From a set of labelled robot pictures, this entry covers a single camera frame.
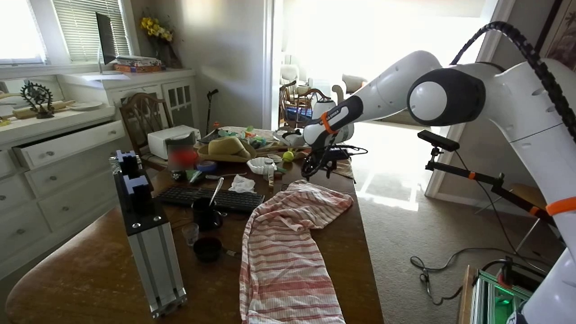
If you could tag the black computer keyboard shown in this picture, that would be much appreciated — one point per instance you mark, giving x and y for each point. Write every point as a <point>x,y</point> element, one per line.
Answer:
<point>222,201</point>

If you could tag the white plastic bottle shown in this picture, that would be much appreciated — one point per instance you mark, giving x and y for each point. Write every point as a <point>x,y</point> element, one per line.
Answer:
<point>271,179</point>

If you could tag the white egg carton tray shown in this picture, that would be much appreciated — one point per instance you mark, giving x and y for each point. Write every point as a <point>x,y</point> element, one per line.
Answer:
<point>262,167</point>

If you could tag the white box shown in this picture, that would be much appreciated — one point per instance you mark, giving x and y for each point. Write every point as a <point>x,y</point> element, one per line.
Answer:
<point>168,141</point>

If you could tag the red striped white tablecloth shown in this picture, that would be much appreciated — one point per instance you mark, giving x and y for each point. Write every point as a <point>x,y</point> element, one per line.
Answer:
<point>283,278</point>

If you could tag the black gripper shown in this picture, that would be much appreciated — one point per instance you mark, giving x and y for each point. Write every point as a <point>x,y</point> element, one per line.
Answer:
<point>319,159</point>

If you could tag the black camera tripod stand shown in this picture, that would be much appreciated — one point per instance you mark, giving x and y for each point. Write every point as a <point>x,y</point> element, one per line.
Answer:
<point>497,183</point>

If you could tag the yellow green ball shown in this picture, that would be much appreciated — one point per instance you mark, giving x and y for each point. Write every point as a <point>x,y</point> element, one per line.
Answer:
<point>289,158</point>

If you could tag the yellow flower bouquet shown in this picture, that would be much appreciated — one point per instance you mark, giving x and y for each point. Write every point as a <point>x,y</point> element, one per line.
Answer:
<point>161,41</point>

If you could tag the beige sofa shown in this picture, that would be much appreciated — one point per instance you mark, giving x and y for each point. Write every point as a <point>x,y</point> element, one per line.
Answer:
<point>346,86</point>

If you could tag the wooden side workbench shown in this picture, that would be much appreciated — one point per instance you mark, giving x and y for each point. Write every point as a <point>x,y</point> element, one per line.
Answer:
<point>496,293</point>

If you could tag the framed wall picture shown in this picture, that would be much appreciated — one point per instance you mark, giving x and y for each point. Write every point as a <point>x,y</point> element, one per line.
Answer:
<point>560,39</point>

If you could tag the white crumpled paper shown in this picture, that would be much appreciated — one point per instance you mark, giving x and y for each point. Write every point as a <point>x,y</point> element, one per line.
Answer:
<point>242,185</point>

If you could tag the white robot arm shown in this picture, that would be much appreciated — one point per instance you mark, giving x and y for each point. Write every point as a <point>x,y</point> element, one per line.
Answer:
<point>530,105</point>

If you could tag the aluminium camera mount post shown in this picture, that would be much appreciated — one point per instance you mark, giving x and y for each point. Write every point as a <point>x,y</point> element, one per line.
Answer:
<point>150,237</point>

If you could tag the white drawer cabinet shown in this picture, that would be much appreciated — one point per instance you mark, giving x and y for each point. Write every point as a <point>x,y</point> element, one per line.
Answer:
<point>55,174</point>

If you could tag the red object on table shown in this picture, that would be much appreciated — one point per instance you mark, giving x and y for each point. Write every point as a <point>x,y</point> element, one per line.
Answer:
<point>186,159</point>

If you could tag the black metal sculpture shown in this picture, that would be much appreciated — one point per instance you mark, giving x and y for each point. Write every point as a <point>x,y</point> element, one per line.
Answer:
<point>40,100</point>

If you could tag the small black bowl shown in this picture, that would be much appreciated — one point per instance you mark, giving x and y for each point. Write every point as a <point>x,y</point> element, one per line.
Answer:
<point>208,249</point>

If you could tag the wooden dining chair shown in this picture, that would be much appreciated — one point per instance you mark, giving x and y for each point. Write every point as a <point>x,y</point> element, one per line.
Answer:
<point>143,114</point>

